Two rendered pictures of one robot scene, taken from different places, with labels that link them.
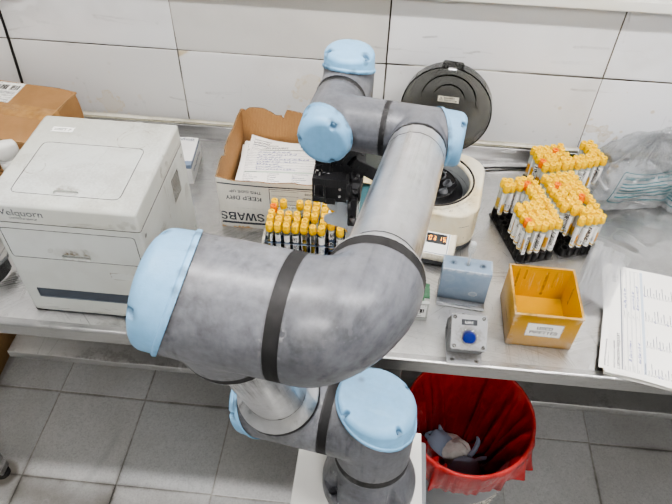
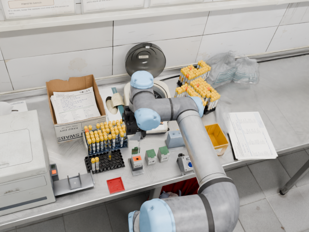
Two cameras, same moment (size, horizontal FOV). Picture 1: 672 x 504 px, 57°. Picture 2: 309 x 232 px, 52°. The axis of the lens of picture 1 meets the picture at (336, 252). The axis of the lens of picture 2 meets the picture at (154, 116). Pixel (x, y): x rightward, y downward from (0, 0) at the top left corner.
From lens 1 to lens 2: 46 cm
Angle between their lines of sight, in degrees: 22
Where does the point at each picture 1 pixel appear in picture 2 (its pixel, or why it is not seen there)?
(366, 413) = not seen: hidden behind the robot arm
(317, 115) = (147, 115)
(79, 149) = not seen: outside the picture
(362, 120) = (163, 111)
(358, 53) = (147, 78)
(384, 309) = (237, 207)
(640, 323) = (243, 135)
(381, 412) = not seen: hidden behind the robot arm
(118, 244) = (35, 180)
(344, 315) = (231, 217)
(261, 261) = (197, 208)
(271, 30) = (55, 42)
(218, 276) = (186, 220)
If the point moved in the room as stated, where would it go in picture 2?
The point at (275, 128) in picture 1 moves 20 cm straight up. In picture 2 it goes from (64, 86) to (60, 56)
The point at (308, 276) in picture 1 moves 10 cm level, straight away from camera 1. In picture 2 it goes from (215, 208) to (192, 171)
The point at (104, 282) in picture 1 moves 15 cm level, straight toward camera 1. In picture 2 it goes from (25, 197) to (52, 221)
